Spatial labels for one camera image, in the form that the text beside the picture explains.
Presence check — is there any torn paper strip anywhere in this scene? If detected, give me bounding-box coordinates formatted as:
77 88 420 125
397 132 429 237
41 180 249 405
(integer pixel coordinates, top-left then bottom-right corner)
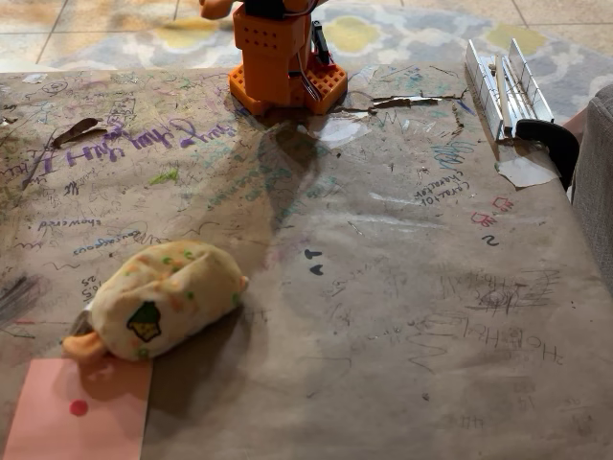
371 94 443 109

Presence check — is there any cream cat plush toy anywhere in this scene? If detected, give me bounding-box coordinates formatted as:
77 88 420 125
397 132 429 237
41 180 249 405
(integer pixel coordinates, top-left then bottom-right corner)
61 239 251 362

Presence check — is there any scribbled brown paper table cover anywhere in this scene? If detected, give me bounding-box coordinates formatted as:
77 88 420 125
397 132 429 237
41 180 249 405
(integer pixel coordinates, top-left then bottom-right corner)
0 61 607 460

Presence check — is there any grey yellow patterned rug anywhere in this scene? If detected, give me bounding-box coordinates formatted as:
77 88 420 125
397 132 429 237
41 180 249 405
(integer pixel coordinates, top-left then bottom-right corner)
45 0 613 124

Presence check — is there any orange robot arm with base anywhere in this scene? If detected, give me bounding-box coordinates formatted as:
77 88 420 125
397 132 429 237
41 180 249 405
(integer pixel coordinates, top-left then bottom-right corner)
197 0 349 117

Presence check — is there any grey fabric sofa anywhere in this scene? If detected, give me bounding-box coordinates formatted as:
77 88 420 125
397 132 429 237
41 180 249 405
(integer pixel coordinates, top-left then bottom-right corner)
569 82 613 288

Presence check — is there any pink paper sheet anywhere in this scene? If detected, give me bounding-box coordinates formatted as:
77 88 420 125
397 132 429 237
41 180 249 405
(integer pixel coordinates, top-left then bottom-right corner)
1 356 154 460

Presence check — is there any thin wooden stick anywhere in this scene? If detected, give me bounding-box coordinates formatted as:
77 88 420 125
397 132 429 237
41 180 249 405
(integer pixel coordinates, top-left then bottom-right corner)
494 54 512 131

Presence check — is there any aluminium miter box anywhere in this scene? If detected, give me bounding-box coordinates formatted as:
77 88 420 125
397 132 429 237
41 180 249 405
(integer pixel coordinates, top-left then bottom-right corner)
465 37 556 144

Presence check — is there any large black C clamp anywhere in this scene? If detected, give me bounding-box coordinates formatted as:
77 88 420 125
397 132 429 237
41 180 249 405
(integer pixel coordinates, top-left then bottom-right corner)
515 118 581 193

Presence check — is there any small black table clamp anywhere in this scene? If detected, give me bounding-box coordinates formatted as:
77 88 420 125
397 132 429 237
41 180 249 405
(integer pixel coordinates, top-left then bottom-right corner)
309 19 335 66

